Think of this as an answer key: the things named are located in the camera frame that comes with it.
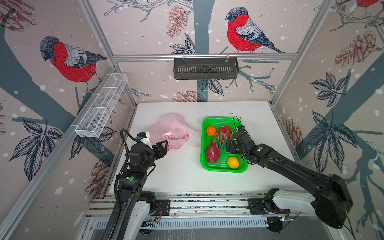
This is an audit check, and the white wire mesh shelf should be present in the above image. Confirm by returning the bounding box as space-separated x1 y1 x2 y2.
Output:
75 73 128 138

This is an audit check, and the black hanging wall basket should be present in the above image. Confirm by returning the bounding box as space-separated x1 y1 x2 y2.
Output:
174 58 239 80

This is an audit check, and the yellow lemon fruit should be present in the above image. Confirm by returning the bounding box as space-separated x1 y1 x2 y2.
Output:
227 157 240 169

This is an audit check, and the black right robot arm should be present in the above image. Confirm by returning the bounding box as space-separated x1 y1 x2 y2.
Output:
224 130 353 229

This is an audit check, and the orange fruit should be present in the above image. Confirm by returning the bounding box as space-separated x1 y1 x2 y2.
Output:
206 126 217 137

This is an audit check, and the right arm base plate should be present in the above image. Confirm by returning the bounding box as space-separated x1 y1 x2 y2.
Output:
246 198 291 215

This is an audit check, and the pink plastic fruit bag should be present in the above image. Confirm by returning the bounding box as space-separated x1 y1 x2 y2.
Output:
148 114 201 152

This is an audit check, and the green plastic basket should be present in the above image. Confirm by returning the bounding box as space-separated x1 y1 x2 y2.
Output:
200 117 248 174

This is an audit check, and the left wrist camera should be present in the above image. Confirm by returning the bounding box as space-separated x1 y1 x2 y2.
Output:
137 132 152 148

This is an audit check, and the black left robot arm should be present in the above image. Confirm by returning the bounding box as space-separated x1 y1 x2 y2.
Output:
102 141 168 240

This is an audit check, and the red dragon fruit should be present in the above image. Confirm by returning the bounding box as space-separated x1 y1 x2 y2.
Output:
218 125 233 143
205 137 220 164

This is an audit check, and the aluminium rail frame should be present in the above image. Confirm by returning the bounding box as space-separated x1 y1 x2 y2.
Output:
85 191 334 230

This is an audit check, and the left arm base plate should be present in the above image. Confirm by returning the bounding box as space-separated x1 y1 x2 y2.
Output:
150 200 171 217

